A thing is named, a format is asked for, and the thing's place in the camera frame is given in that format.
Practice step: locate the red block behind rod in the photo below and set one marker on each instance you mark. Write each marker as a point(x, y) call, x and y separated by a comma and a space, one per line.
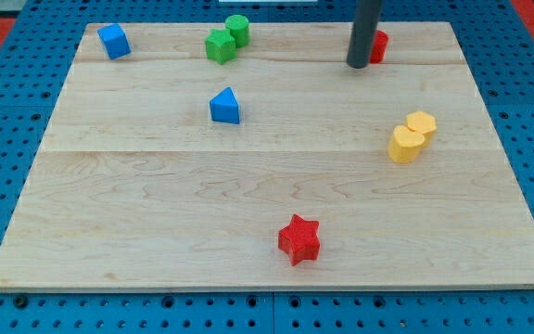
point(379, 47)

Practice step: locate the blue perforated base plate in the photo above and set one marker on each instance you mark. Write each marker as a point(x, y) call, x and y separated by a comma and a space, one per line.
point(497, 38)

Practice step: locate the red star block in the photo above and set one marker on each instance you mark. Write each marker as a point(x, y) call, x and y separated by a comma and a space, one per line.
point(300, 240)

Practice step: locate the yellow hexagon block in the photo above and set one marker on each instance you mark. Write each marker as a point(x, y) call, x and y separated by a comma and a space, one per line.
point(422, 123)

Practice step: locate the yellow heart block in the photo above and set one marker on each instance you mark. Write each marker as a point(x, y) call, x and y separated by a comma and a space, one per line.
point(405, 145)

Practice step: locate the green star block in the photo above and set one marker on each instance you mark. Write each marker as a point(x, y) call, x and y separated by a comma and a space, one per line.
point(220, 46)

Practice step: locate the blue cube block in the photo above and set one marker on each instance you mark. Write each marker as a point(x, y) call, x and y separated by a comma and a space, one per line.
point(115, 41)

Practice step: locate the blue triangle block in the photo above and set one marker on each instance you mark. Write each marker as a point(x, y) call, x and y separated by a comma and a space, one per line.
point(224, 107)

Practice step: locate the light wooden board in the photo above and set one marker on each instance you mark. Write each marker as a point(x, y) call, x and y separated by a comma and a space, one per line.
point(135, 188)

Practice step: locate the green cylinder block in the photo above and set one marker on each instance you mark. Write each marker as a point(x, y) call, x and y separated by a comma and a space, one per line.
point(239, 29)

